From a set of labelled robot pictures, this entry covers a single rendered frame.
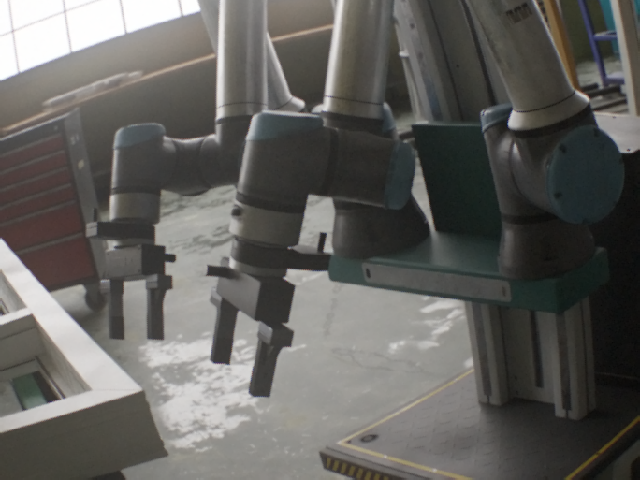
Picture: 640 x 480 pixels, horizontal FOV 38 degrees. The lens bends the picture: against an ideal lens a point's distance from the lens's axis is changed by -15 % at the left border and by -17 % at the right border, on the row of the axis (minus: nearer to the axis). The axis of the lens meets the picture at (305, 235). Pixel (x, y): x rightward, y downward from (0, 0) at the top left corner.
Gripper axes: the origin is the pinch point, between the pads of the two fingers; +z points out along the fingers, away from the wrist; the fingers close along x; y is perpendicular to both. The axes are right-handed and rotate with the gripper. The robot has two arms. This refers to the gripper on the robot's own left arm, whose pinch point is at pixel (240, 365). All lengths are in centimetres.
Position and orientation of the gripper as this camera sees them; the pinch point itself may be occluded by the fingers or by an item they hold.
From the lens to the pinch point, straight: 144.3
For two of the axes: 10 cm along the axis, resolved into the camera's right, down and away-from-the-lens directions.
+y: -8.8, -1.0, -4.7
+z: -1.9, 9.7, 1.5
